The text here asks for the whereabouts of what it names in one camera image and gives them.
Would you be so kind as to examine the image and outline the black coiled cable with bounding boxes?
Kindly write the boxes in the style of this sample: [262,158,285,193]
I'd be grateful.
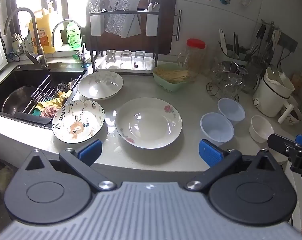
[7,51,21,62]

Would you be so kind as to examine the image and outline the pink dish cloth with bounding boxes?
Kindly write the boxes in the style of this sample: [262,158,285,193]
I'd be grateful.
[40,105,64,118]

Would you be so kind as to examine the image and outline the clear textured sheet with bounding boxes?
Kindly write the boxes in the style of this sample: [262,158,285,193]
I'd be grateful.
[105,0,141,38]

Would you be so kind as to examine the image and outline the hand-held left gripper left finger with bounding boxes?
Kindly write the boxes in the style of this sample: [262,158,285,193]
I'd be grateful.
[23,139,117,192]

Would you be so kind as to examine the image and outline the pink flower print plate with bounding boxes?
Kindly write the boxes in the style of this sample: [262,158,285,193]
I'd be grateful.
[115,97,183,149]

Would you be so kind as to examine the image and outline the yellow detergent bottle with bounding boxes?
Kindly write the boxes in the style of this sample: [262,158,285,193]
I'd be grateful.
[28,2,60,54]

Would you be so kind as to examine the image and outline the pale blue plastic bowl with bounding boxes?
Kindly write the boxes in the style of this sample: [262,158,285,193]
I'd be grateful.
[217,98,246,125]
[200,112,234,146]

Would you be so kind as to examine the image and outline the steel pot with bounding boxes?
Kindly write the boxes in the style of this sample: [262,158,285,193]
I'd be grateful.
[1,85,38,114]

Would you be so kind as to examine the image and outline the clear glass pitcher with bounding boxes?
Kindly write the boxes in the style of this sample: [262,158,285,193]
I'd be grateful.
[242,57,263,94]

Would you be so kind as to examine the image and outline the wire glass stand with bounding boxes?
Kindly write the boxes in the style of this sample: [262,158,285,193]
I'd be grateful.
[206,60,249,103]

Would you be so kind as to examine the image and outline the tall steel faucet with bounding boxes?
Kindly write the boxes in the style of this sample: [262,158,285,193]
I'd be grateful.
[3,7,49,68]

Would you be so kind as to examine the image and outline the dark steel wool scourer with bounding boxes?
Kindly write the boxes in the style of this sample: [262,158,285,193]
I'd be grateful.
[55,80,78,93]

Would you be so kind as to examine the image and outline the white ceramic bowl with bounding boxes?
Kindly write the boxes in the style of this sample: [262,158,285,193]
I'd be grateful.
[249,115,274,143]

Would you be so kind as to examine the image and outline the upturned drinking glass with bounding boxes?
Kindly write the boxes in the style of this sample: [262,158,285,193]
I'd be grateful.
[120,50,133,69]
[134,51,146,69]
[105,49,118,68]

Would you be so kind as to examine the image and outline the bundle of dry noodles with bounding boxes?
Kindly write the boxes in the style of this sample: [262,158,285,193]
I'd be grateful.
[156,67,191,83]

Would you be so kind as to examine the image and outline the cartoon deer print plate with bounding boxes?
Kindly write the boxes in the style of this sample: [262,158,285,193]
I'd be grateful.
[52,99,106,144]

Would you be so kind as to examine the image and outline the small white bottle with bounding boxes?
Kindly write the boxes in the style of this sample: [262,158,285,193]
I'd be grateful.
[12,32,29,55]

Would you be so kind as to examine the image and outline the window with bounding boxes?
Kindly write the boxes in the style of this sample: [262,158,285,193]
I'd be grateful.
[6,0,145,30]

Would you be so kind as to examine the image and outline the steel bar handle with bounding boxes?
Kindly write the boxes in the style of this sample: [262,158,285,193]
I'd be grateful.
[175,10,182,41]

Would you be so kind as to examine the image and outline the green plastic basket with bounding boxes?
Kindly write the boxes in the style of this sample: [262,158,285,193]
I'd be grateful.
[152,64,199,93]

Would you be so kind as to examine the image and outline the black kitchen sink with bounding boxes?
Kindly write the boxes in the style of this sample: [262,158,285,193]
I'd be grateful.
[0,64,88,130]

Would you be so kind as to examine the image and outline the white cutlery holder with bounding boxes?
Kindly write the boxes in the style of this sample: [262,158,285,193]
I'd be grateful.
[146,12,158,36]
[90,12,102,37]

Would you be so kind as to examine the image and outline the white handled scissors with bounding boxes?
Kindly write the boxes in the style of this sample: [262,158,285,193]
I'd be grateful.
[272,29,283,50]

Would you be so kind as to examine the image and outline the black sink drain rack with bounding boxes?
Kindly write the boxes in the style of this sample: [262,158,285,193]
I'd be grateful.
[14,74,83,128]

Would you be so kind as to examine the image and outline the green detergent bottle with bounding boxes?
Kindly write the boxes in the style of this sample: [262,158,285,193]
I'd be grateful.
[66,21,83,48]

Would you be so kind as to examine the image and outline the white electric cooking pot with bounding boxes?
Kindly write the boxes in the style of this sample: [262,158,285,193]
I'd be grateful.
[253,66,299,124]

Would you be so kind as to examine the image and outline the floral ceramic mug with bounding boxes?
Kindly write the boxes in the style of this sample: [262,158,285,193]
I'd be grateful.
[282,102,302,125]

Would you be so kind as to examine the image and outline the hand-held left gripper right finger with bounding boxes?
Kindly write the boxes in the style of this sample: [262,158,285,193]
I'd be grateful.
[185,139,285,192]

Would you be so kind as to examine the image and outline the clear jar with red lid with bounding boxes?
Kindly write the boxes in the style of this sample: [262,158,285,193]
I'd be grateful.
[183,38,208,78]

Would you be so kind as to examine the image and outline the yellow dish cloth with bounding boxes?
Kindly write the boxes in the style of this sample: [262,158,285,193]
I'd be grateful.
[36,90,73,110]

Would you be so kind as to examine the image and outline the brown wooden cutting board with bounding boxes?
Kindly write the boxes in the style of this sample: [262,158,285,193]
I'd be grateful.
[85,0,176,54]

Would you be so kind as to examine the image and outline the row of hanging utensils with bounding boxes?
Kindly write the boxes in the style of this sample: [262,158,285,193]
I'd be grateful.
[256,20,283,53]

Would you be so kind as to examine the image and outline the white drip tray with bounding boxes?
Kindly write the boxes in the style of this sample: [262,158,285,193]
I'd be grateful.
[95,55,155,74]

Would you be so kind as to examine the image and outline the pale plastic bag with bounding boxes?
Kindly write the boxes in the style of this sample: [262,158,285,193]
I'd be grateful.
[0,166,14,193]

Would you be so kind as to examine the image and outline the chopstick caddy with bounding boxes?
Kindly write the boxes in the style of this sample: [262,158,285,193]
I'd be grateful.
[220,47,251,62]

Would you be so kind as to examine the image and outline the leaf print plate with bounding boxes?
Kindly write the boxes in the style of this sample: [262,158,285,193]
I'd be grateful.
[78,71,124,100]

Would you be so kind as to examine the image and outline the small steel faucet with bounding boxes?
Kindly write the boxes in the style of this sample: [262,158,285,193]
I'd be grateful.
[51,19,88,67]

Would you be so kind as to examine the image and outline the black wire dish rack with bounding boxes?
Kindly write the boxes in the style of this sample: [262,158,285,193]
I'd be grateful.
[87,0,164,74]

